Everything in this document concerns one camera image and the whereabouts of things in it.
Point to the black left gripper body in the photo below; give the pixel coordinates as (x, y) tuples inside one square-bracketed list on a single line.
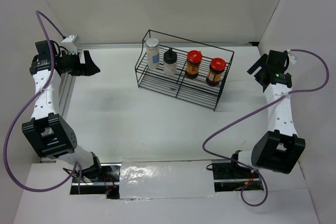
[(71, 64)]

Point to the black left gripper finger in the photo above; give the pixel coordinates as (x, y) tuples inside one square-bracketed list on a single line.
[(85, 59), (88, 70)]

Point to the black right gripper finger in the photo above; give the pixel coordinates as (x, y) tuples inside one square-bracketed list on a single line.
[(262, 78), (259, 63)]

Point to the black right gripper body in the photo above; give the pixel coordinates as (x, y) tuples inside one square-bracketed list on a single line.
[(266, 68)]

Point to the red lid sauce jar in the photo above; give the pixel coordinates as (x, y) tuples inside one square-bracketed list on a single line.
[(216, 68), (193, 61)]

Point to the clear jar white beads silver lid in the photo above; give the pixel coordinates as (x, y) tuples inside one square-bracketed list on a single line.
[(152, 52)]

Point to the clear jar black lid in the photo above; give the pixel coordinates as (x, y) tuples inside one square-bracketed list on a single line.
[(170, 62)]

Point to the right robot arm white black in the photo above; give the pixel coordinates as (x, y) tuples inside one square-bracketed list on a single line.
[(280, 148)]

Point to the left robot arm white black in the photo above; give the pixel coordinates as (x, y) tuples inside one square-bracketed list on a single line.
[(47, 131)]

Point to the aluminium frame rail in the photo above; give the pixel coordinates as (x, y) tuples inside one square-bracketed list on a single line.
[(118, 121)]

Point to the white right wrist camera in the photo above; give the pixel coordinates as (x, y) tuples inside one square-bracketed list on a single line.
[(292, 58)]

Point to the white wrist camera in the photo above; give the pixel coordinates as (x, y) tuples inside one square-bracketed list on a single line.
[(292, 58), (71, 43)]

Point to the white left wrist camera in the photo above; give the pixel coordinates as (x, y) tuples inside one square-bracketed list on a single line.
[(71, 43)]

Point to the black wire rack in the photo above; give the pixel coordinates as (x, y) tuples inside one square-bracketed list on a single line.
[(179, 86)]

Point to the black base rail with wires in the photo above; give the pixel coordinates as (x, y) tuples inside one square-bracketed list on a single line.
[(167, 180)]

